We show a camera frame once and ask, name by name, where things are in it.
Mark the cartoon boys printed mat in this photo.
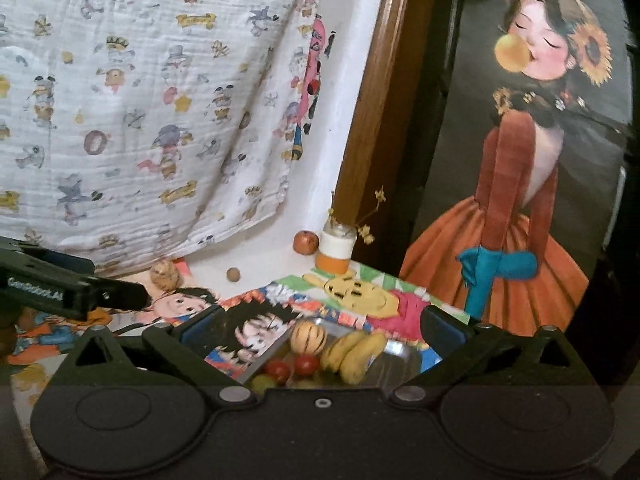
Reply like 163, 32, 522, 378
7, 285, 223, 406

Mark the yellow bear printed mat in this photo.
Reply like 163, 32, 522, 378
265, 260, 471, 341

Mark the small red cherry tomato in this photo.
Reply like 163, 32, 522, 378
265, 360, 292, 383

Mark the large yellow banana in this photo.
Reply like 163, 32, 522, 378
340, 332, 388, 386

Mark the red apple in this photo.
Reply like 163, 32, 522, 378
293, 230, 320, 256

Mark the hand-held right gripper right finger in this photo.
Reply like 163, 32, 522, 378
390, 306, 598, 408

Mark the white cartoon printed blanket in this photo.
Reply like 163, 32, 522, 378
0, 0, 331, 281

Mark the pink cartoon wall sticker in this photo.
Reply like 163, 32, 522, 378
287, 17, 336, 161

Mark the dried yellow flower twig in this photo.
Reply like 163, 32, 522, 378
327, 185, 388, 247

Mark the large striped yellow melon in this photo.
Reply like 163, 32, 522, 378
291, 321, 328, 356

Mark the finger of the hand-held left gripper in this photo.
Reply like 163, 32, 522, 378
95, 276, 152, 311

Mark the metal tray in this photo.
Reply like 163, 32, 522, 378
240, 317, 426, 391

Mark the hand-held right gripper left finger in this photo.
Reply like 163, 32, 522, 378
57, 307, 253, 410

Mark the white and orange cup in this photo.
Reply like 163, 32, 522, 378
315, 222, 357, 275

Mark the small yellow banana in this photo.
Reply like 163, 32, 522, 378
321, 330, 368, 372

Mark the wall poster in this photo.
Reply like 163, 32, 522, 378
400, 0, 631, 336

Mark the anime figures printed mat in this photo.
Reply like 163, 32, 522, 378
202, 285, 381, 381

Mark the wooden door frame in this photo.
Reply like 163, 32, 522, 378
332, 0, 416, 261

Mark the small striped yellow melon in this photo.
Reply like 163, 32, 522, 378
151, 259, 180, 292

